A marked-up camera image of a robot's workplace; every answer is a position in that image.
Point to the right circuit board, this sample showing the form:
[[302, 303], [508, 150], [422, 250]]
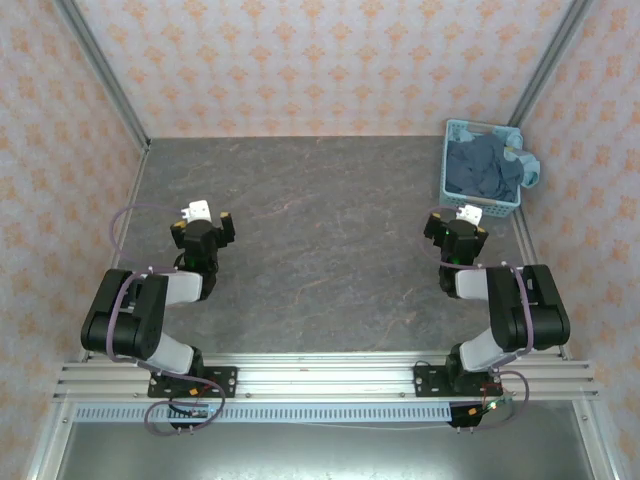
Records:
[[492, 405]]

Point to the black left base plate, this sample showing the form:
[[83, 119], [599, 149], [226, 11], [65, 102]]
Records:
[[225, 380]]

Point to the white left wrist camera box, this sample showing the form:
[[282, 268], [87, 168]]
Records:
[[197, 210]]

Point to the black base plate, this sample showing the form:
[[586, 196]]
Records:
[[430, 380], [225, 380]]

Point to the light blue plastic basket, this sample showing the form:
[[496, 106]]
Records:
[[480, 206]]

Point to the circuit board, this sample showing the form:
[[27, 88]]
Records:
[[492, 405], [192, 411]]

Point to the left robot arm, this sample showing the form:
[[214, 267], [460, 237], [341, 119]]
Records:
[[150, 310]]

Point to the left circuit board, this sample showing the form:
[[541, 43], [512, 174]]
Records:
[[192, 411]]

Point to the aluminium mounting rail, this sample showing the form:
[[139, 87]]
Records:
[[325, 375]]

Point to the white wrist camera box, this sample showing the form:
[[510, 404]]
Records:
[[197, 210], [470, 214]]

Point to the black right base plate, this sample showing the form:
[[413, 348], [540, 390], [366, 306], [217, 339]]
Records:
[[430, 380]]

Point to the aluminium frame post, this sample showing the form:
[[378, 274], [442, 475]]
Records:
[[547, 65], [105, 70]]

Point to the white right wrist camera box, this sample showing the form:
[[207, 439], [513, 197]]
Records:
[[470, 214]]

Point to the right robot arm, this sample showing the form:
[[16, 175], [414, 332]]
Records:
[[510, 305]]

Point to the pale blue t-shirt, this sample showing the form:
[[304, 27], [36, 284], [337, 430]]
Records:
[[527, 160]]

